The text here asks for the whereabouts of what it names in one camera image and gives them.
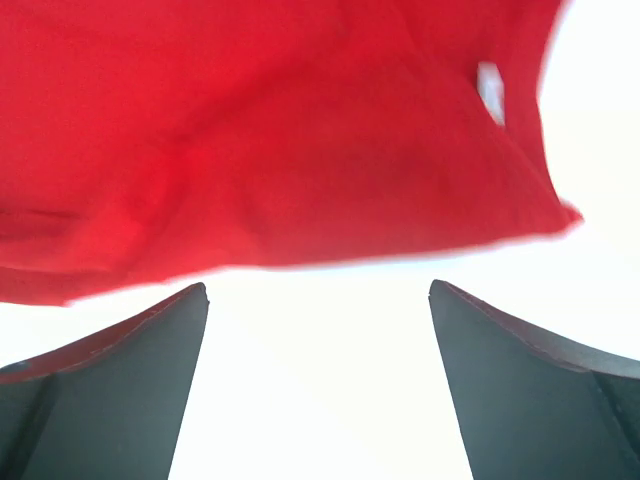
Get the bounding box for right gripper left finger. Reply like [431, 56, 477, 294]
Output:
[1, 283, 209, 480]

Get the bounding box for red t shirt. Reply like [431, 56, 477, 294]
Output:
[1, 1, 580, 305]

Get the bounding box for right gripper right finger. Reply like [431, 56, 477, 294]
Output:
[429, 280, 639, 480]

